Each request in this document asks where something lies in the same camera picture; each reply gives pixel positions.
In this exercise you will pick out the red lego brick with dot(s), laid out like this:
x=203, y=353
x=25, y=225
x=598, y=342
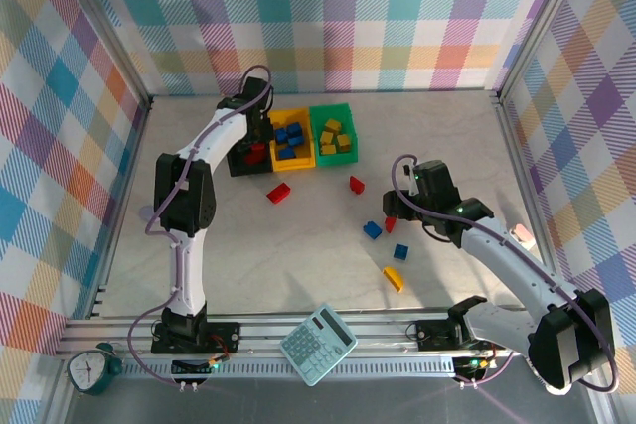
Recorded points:
x=356, y=184
x=258, y=148
x=278, y=192
x=390, y=224

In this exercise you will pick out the yellow curved lego brick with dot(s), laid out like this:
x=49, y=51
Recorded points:
x=393, y=279

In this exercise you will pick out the yellow square lego brick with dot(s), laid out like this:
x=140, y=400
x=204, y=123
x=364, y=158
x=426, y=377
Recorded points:
x=344, y=142

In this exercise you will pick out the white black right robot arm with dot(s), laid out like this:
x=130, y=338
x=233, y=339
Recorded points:
x=512, y=260

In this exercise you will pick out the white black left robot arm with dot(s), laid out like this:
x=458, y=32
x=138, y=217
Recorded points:
x=191, y=270

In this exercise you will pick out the small blue lego brick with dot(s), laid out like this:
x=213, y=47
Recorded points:
x=401, y=251

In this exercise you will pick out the black plastic bin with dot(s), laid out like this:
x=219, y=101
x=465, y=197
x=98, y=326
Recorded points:
x=237, y=166

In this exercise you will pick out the large blue lego brick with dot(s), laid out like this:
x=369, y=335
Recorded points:
x=372, y=230

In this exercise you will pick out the yellow plastic bin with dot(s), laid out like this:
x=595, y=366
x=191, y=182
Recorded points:
x=298, y=162

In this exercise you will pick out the pink sticker patch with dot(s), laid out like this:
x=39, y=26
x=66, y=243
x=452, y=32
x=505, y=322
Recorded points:
x=523, y=235

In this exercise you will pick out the green plastic bin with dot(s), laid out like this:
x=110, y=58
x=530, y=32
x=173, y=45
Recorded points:
x=338, y=160

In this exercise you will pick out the purple round sticker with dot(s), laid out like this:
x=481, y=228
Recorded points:
x=146, y=212

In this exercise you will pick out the teal desk calculator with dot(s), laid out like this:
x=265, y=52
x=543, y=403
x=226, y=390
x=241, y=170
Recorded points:
x=318, y=344

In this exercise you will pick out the teal alarm clock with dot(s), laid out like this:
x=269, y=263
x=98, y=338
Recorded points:
x=87, y=369

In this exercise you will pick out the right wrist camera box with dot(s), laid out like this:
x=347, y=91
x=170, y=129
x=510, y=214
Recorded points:
x=413, y=181

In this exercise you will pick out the aluminium frame rail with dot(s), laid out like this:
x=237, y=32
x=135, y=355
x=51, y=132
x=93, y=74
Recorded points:
x=120, y=210
x=526, y=185

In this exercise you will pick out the aluminium frame post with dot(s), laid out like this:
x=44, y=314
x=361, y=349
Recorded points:
x=107, y=29
x=539, y=22

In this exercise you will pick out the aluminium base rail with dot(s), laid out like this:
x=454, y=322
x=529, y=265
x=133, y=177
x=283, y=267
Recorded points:
x=99, y=334

